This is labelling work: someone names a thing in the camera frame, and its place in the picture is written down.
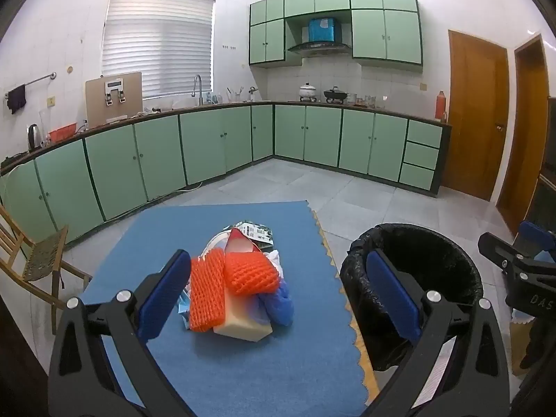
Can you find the green lower kitchen cabinets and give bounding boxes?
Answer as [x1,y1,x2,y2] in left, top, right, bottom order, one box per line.
[1,102,450,240]

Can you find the orange plastic basin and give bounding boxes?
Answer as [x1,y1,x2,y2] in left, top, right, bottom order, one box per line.
[49,122,77,143]

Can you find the white window blind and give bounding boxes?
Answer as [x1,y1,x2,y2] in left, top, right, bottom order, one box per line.
[101,0,215,99]

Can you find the red thermos flask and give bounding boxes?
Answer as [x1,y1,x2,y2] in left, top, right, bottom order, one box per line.
[434,90,447,122]

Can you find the red paper cup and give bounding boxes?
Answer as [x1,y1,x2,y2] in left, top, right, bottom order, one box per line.
[224,226,261,253]

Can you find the chrome sink faucet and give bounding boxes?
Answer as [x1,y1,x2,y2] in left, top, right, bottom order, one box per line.
[191,74,204,106]

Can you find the black bin with liner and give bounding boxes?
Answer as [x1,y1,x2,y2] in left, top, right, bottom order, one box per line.
[340,223,483,372]

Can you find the steel electric kettle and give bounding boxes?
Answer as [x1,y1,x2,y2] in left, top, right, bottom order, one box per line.
[27,123,42,152]

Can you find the white cooking pot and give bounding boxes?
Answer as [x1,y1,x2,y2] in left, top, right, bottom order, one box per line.
[299,83,318,103]

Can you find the green white carton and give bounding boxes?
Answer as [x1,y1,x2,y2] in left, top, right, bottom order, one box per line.
[234,221,273,246]

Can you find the dark hanging towel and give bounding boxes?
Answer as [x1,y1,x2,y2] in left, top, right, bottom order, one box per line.
[7,84,26,114]

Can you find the orange foam net ball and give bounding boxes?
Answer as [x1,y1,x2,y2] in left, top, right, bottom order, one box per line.
[223,251,280,296]

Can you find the wall towel rail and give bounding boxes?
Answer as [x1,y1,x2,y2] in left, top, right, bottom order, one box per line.
[4,72,57,100]

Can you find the light blue paper cup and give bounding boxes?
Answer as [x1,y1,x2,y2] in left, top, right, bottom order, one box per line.
[199,230,231,259]

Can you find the blue box above hood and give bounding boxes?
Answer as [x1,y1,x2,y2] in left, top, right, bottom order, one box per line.
[308,17,342,42]

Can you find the brown cardboard box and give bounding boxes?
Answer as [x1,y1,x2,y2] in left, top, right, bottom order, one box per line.
[85,73,143,128]

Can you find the orange foam net sleeve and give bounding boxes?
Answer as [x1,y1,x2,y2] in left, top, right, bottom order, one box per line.
[189,247,225,332]

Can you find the blue plastic glove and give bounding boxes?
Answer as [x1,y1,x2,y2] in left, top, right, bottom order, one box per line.
[257,279,294,327]

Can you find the blue foam mat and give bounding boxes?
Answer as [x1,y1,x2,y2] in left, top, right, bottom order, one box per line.
[82,201,369,416]

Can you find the wooden folding chair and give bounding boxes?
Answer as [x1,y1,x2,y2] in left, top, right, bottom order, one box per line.
[1,206,92,335]

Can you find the black wok pan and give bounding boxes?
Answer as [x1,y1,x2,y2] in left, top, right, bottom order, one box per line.
[323,87,348,105]

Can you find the brown wooden door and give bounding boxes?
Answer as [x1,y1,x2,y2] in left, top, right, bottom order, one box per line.
[497,35,549,235]
[442,30,510,201]

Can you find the yellow sponge block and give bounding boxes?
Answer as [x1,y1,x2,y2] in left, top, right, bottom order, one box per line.
[213,288,272,343]

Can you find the range hood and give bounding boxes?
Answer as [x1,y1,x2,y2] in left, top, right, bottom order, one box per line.
[288,41,352,57]

